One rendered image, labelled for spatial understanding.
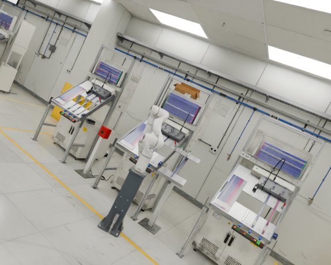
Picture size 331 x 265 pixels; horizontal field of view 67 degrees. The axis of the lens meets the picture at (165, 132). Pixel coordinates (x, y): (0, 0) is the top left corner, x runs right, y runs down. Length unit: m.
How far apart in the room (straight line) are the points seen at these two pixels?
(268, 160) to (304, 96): 1.94
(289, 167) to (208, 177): 2.03
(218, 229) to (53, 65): 6.14
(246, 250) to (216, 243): 0.34
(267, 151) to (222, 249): 1.28
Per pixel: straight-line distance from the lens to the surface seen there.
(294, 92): 4.90
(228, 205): 2.93
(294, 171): 3.24
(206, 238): 3.34
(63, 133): 4.53
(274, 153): 3.24
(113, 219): 2.80
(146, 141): 2.55
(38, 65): 8.21
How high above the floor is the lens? 1.46
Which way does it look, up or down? 6 degrees down
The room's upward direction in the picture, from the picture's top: 27 degrees clockwise
